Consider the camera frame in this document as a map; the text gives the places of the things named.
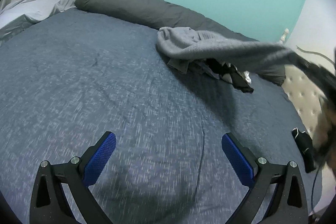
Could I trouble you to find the cream tufted headboard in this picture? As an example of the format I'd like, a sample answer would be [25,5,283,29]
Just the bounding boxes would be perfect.
[282,65,323,137]

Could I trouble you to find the grey knit sweater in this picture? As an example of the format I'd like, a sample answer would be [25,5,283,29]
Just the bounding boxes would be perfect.
[156,26,316,75]

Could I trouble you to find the black clothes pile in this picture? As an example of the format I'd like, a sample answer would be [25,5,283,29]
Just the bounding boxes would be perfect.
[193,59,254,93]

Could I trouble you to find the white crumpled garment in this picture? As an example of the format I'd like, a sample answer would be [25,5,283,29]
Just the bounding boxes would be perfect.
[221,63,252,84]

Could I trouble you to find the black folded garment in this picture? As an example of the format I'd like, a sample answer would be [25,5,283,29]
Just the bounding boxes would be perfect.
[291,128,316,173]

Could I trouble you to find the thin black cable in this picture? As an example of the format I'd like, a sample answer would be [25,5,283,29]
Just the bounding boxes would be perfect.
[310,160,325,217]

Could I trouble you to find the light grey blanket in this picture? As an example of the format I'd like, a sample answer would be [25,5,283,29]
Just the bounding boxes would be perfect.
[1,0,76,43]

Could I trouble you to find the dark grey long pillow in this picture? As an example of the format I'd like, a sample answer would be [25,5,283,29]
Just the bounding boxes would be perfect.
[74,0,287,86]

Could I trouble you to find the blue speckled bed sheet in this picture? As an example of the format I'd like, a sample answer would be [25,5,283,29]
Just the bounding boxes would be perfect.
[1,9,321,223]

